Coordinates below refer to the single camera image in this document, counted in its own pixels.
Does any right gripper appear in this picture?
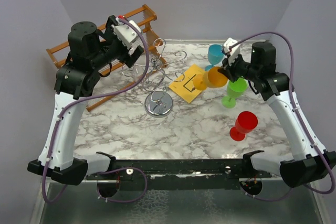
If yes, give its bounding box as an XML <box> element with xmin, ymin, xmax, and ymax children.
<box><xmin>218</xmin><ymin>50</ymin><xmax>259</xmax><ymax>83</ymax></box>

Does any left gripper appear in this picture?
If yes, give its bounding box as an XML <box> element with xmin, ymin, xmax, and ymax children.
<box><xmin>90</xmin><ymin>17</ymin><xmax>144</xmax><ymax>70</ymax></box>

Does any green plastic wine glass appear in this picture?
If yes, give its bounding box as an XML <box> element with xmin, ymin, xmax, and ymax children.
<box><xmin>222</xmin><ymin>78</ymin><xmax>247</xmax><ymax>109</ymax></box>

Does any orange plastic wine glass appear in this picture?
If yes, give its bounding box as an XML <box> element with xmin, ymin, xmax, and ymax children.
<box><xmin>193</xmin><ymin>67</ymin><xmax>228</xmax><ymax>91</ymax></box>

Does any clear wine glass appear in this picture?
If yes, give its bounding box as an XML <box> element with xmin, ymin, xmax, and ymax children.
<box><xmin>131</xmin><ymin>65</ymin><xmax>144</xmax><ymax>82</ymax></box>

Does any chrome wine glass rack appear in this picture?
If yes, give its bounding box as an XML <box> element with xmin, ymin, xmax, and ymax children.
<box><xmin>122</xmin><ymin>38</ymin><xmax>188</xmax><ymax>118</ymax></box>

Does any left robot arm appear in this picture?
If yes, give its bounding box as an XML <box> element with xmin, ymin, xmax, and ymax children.
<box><xmin>27</xmin><ymin>15</ymin><xmax>149</xmax><ymax>185</ymax></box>

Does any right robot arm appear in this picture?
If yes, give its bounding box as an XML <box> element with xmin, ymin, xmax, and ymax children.
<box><xmin>218</xmin><ymin>38</ymin><xmax>335</xmax><ymax>193</ymax></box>

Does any blue plastic wine glass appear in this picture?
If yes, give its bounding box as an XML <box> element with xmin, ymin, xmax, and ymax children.
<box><xmin>204</xmin><ymin>44</ymin><xmax>224</xmax><ymax>71</ymax></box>

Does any wooden shelf rack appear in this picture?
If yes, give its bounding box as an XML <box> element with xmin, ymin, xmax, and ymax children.
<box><xmin>47</xmin><ymin>4</ymin><xmax>159</xmax><ymax>99</ymax></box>

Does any red plastic wine glass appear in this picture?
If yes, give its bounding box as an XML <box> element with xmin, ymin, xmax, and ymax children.
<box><xmin>229</xmin><ymin>111</ymin><xmax>258</xmax><ymax>142</ymax></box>

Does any yellow paper booklet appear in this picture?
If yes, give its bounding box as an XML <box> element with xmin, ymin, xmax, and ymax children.
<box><xmin>169</xmin><ymin>64</ymin><xmax>207</xmax><ymax>103</ymax></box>

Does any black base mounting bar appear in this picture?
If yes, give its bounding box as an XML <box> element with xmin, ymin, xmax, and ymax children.
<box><xmin>86</xmin><ymin>158</ymin><xmax>271</xmax><ymax>191</ymax></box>

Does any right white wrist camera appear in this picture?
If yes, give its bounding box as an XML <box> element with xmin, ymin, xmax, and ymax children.
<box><xmin>222</xmin><ymin>38</ymin><xmax>240</xmax><ymax>66</ymax></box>

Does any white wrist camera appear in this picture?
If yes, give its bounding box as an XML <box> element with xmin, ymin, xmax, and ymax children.
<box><xmin>222</xmin><ymin>38</ymin><xmax>240</xmax><ymax>66</ymax></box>
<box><xmin>113</xmin><ymin>16</ymin><xmax>139</xmax><ymax>49</ymax></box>

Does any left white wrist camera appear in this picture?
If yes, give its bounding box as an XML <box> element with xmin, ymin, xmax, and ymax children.
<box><xmin>113</xmin><ymin>16</ymin><xmax>139</xmax><ymax>49</ymax></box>

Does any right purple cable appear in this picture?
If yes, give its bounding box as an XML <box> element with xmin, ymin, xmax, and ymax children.
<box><xmin>228</xmin><ymin>31</ymin><xmax>336</xmax><ymax>201</ymax></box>

